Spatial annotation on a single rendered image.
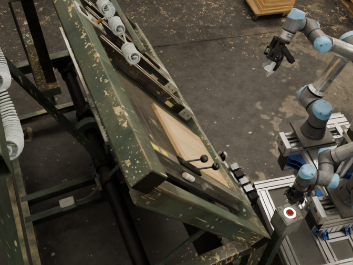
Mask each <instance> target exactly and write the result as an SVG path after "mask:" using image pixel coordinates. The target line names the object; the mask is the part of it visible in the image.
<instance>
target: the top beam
mask: <svg viewBox="0 0 353 265"><path fill-rule="evenodd" d="M52 1H53V4H54V6H55V8H56V11H57V13H58V16H59V18H60V20H61V23H62V25H63V27H64V30H65V32H66V35H67V37H68V39H69V42H70V44H71V47H72V49H73V51H74V54H75V56H76V59H77V61H78V64H79V66H80V69H81V71H82V74H83V76H84V78H85V81H86V83H87V85H88V88H89V90H90V93H91V95H92V97H93V100H94V102H95V104H96V107H97V109H98V112H99V115H100V117H101V119H102V122H103V124H104V126H105V129H106V131H107V134H108V136H109V139H110V141H111V143H112V146H113V148H114V150H115V153H116V155H117V158H118V160H119V162H120V165H121V168H122V170H123V173H124V175H125V177H126V180H127V182H128V184H129V187H130V188H132V189H135V190H137V191H140V192H142V193H144V194H149V193H150V192H151V191H152V190H154V189H155V188H156V187H157V186H159V185H160V184H162V183H163V182H164V181H166V179H167V175H166V173H165V171H164V169H163V167H162V165H161V163H160V161H159V158H158V156H157V154H156V153H155V151H154V149H153V147H152V145H151V142H150V140H149V138H148V136H147V134H146V132H145V131H144V128H143V126H142V124H141V122H140V120H139V118H138V116H137V114H136V112H135V110H134V108H133V106H132V104H131V102H130V100H129V98H128V96H127V94H126V92H125V90H124V88H123V86H122V84H121V82H120V80H119V78H118V76H117V74H116V72H115V70H114V68H113V66H112V64H111V62H110V60H109V58H108V56H107V54H106V52H105V49H104V47H103V45H102V43H101V41H100V39H99V37H98V35H97V33H96V31H95V29H94V27H93V25H92V23H91V22H90V21H89V20H87V19H86V18H85V17H84V16H82V15H81V14H80V13H79V11H78V9H77V7H76V4H75V2H74V1H76V2H77V3H78V4H79V5H81V6H82V7H83V5H82V3H81V1H80V0H52ZM83 8H84V7H83Z"/></svg>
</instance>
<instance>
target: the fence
mask: <svg viewBox="0 0 353 265"><path fill-rule="evenodd" d="M150 142H151V141H150ZM151 144H154V143H153V142H151ZM154 145H156V144H154ZM156 146H157V147H158V149H159V151H158V150H156V149H154V151H155V153H156V154H157V156H158V158H159V161H160V163H162V164H164V165H166V166H168V167H169V168H171V169H173V170H175V171H177V172H178V173H180V174H183V173H184V172H186V173H188V174H190V175H191V176H193V177H194V178H195V180H194V181H195V182H197V183H198V184H202V183H203V182H207V183H209V184H210V185H211V186H212V188H213V190H214V191H213V192H214V193H216V194H218V195H220V196H222V197H223V198H225V199H227V200H229V201H231V202H232V203H234V204H238V203H239V202H240V201H241V199H240V198H239V196H238V194H236V193H235V192H233V191H231V190H229V189H228V188H227V187H225V186H223V185H222V184H220V183H218V182H217V181H215V180H213V179H212V178H210V177H208V176H207V175H205V174H204V173H202V172H200V173H201V174H202V176H199V175H197V174H195V173H194V172H192V171H190V170H188V169H187V168H185V167H183V166H182V165H180V163H179V161H178V159H177V157H176V156H174V155H172V154H171V153H169V152H167V151H166V150H164V149H162V148H161V147H159V146H158V145H156ZM161 149H162V150H164V151H165V152H167V154H168V156H166V155H165V154H163V153H162V151H161Z"/></svg>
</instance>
